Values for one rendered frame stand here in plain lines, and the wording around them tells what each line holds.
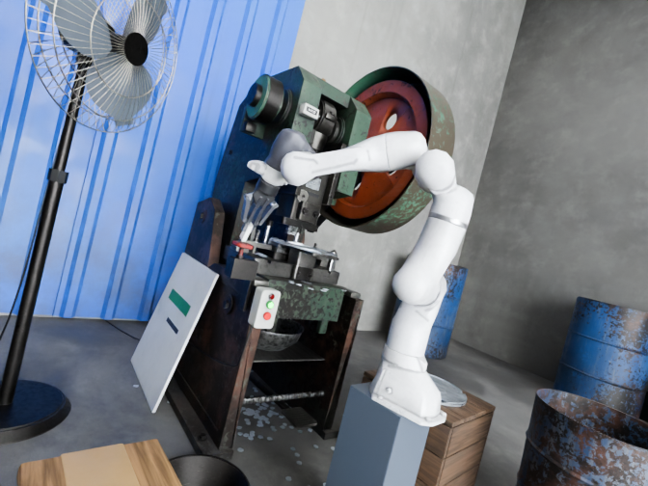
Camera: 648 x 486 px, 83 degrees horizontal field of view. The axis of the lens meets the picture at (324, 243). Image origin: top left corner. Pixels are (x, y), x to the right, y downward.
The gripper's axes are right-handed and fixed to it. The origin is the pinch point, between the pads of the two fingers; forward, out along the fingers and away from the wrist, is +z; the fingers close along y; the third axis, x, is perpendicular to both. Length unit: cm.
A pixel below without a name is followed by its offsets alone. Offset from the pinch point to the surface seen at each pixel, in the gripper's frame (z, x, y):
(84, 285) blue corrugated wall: 110, 98, -26
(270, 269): 15.5, 1.9, 18.4
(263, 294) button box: 12.4, -18.6, 5.8
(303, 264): 10.1, 0.9, 31.4
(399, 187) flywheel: -33, 10, 66
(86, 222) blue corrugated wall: 74, 112, -33
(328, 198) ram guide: -14.9, 19.4, 40.7
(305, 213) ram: -6.6, 14.7, 30.0
